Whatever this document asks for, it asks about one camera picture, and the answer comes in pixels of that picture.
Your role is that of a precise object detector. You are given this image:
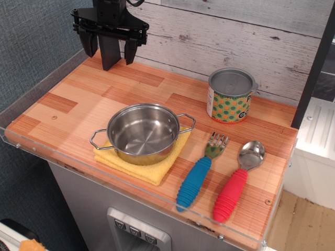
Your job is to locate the yellow folded cloth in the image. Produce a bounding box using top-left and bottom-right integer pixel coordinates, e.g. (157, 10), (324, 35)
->
(93, 131), (191, 186)

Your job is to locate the red handled spoon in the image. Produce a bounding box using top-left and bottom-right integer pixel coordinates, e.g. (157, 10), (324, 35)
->
(213, 141), (265, 223)

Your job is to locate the silver steel pan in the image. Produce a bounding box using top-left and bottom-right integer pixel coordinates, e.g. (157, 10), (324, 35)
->
(90, 103), (196, 165)

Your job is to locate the dark post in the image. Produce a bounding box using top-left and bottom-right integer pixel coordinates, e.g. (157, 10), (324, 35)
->
(98, 36), (121, 71)
(291, 1), (334, 129)

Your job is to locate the silver button control panel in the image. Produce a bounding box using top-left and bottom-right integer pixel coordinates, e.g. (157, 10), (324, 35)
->
(107, 207), (172, 250)

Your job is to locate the dark post on right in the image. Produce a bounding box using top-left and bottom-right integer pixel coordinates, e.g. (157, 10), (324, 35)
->
(291, 1), (334, 129)

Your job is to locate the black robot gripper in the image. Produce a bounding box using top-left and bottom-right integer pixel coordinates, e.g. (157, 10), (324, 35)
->
(71, 1), (149, 65)

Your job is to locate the clear acrylic guard rail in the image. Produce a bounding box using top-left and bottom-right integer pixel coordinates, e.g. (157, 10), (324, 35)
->
(3, 55), (297, 250)

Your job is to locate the orange object at corner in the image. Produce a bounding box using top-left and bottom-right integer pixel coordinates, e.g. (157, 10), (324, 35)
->
(19, 239), (46, 251)

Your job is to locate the green patterned toy can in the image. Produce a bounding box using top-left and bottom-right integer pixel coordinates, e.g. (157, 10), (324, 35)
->
(207, 68), (258, 124)

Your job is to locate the dark post on left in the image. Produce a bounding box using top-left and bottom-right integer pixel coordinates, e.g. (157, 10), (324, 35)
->
(98, 36), (121, 71)

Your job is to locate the grey toy kitchen cabinet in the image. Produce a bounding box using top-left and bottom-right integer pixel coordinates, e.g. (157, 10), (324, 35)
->
(49, 163), (238, 250)

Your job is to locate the blue handled fork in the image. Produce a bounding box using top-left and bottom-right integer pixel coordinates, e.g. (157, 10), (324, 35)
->
(176, 132), (229, 212)

